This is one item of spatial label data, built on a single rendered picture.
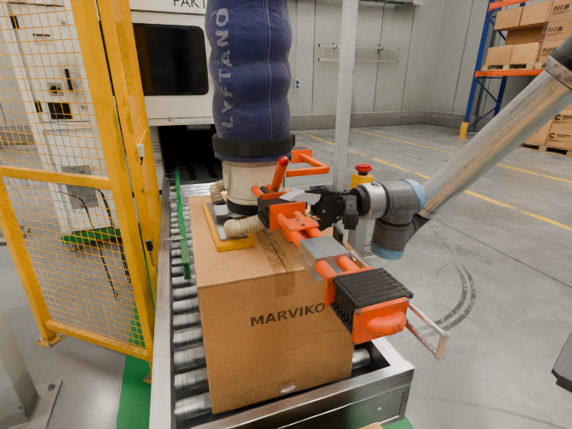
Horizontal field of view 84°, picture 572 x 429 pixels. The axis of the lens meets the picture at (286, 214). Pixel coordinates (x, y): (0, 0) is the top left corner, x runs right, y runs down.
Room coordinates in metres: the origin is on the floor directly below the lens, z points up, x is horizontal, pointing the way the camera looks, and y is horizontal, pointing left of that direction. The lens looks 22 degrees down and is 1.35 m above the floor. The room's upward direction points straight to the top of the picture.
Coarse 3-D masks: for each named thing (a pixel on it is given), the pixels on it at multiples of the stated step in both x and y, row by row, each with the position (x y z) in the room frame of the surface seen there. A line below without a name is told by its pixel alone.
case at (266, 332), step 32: (192, 224) 0.89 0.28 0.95; (224, 256) 0.69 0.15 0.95; (256, 256) 0.69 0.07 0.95; (288, 256) 0.69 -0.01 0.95; (352, 256) 0.69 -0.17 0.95; (224, 288) 0.58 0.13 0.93; (256, 288) 0.60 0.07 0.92; (288, 288) 0.63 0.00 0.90; (320, 288) 0.65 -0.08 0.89; (224, 320) 0.58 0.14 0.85; (256, 320) 0.60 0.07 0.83; (288, 320) 0.63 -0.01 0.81; (320, 320) 0.65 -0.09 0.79; (224, 352) 0.58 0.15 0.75; (256, 352) 0.60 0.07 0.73; (288, 352) 0.63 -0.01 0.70; (320, 352) 0.65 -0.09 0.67; (352, 352) 0.69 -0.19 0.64; (224, 384) 0.58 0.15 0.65; (256, 384) 0.60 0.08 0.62; (288, 384) 0.63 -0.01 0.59; (320, 384) 0.66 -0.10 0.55
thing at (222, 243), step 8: (208, 208) 0.97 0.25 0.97; (208, 216) 0.90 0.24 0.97; (216, 224) 0.83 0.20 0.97; (216, 232) 0.79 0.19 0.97; (224, 232) 0.78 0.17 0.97; (216, 240) 0.74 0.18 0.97; (224, 240) 0.74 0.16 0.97; (232, 240) 0.74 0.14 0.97; (240, 240) 0.74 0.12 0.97; (248, 240) 0.74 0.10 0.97; (216, 248) 0.72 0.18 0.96; (224, 248) 0.72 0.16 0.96; (232, 248) 0.72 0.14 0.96; (240, 248) 0.73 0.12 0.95
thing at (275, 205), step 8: (280, 192) 0.72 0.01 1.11; (264, 200) 0.70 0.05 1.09; (272, 200) 0.70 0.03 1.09; (280, 200) 0.70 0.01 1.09; (264, 208) 0.64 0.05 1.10; (272, 208) 0.63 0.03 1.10; (280, 208) 0.64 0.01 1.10; (288, 208) 0.64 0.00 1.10; (296, 208) 0.65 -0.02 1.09; (304, 208) 0.66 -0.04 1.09; (264, 216) 0.66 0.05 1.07; (272, 216) 0.63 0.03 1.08; (288, 216) 0.64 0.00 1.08; (264, 224) 0.65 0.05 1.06; (272, 224) 0.63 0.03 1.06
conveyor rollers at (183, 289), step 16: (192, 192) 2.42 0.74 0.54; (208, 192) 2.38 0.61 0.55; (224, 192) 2.41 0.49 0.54; (176, 208) 2.05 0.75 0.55; (176, 224) 1.79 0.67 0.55; (176, 240) 1.60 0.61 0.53; (176, 256) 1.43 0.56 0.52; (192, 256) 1.39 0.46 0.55; (176, 272) 1.26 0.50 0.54; (192, 272) 1.28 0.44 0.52; (176, 288) 1.18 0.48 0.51; (192, 288) 1.13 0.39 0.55; (176, 304) 1.02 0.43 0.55; (192, 304) 1.03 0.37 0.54; (176, 320) 0.93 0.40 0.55; (192, 320) 0.94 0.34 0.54; (176, 336) 0.85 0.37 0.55; (192, 336) 0.85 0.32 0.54; (176, 352) 0.78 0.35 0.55; (192, 352) 0.78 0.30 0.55; (368, 352) 0.78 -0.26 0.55; (176, 368) 0.75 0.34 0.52; (352, 368) 0.74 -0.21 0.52; (176, 384) 0.67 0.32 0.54; (192, 384) 0.68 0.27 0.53; (208, 384) 0.69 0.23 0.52; (192, 400) 0.61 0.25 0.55; (208, 400) 0.61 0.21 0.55; (176, 416) 0.58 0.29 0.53; (192, 416) 0.59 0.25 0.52
